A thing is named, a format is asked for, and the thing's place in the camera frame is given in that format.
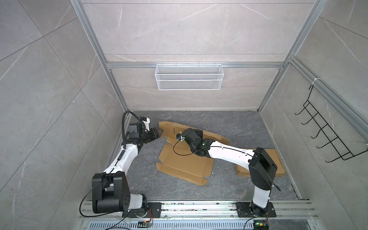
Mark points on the cardboard box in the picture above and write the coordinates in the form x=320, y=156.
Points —
x=242, y=172
x=176, y=159

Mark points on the aluminium mounting rail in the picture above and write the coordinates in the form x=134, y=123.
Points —
x=277, y=209

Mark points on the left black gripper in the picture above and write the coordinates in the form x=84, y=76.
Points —
x=154, y=133

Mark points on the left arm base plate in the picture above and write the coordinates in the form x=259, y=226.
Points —
x=149, y=210

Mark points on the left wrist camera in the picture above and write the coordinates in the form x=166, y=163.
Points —
x=146, y=122

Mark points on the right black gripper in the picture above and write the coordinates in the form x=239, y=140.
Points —
x=199, y=132

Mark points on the aluminium frame profile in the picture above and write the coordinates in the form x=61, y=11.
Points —
x=354, y=118

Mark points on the black wire hook rack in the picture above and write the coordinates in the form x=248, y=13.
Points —
x=342, y=150

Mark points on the white wire mesh basket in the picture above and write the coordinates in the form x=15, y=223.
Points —
x=170, y=77

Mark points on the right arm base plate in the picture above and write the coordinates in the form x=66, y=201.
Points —
x=249, y=210

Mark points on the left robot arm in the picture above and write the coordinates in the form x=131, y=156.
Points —
x=110, y=190

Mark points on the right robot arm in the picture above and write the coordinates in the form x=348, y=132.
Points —
x=260, y=165

